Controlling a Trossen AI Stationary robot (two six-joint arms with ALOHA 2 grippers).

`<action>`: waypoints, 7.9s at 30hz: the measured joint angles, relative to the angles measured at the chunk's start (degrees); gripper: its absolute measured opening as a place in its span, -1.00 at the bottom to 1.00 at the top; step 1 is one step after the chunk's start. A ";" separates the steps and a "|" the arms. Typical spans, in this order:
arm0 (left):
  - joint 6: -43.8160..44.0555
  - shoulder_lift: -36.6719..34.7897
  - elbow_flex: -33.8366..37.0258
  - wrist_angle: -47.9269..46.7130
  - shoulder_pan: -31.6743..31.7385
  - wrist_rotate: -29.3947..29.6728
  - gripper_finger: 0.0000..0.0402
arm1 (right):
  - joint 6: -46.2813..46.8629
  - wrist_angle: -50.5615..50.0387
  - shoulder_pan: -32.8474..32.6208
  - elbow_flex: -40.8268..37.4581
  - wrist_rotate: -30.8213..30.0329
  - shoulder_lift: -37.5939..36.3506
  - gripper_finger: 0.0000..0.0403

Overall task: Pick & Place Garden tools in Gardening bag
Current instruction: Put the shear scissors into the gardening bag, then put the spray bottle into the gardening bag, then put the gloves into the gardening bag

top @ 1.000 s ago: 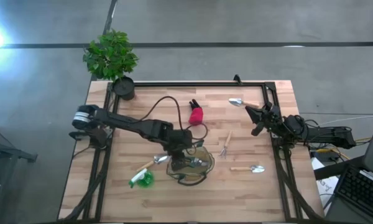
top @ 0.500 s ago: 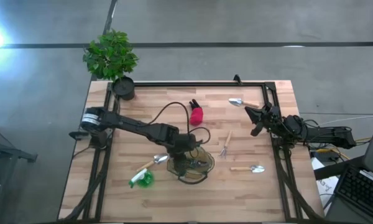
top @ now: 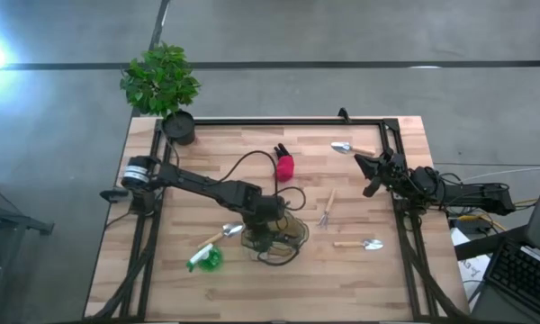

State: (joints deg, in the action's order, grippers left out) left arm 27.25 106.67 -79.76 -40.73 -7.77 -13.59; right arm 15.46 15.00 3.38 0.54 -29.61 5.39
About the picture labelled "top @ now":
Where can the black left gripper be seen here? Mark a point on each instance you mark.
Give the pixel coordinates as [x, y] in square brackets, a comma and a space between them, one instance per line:
[265, 225]

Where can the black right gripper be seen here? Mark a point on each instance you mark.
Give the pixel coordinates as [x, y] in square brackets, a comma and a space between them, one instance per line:
[392, 171]

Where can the beige green gardening bag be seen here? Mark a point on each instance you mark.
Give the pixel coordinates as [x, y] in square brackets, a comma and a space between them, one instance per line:
[298, 228]

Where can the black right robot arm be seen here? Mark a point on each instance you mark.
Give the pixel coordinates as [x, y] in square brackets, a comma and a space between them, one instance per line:
[477, 195]

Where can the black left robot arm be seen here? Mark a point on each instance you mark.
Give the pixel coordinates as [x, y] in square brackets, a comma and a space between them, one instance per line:
[198, 182]

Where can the black plant pot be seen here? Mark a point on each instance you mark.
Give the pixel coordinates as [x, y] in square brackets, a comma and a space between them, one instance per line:
[179, 128]

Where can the white paper sheet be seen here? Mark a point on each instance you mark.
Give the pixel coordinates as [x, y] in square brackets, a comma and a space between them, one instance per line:
[474, 265]

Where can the black table clamp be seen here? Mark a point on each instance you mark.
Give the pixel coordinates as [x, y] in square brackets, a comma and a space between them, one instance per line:
[113, 195]

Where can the green leafy plant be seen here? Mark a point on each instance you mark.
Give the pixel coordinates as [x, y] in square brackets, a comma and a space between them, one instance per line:
[159, 81]

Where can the black laptop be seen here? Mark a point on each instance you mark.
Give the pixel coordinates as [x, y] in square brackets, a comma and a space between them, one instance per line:
[522, 274]

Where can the black stand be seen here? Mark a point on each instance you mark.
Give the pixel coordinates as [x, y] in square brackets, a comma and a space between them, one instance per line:
[9, 216]

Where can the small black bracket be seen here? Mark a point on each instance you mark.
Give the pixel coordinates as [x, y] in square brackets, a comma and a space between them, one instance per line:
[344, 115]

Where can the black table frame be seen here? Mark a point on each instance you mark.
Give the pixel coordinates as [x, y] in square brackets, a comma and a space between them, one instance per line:
[297, 121]

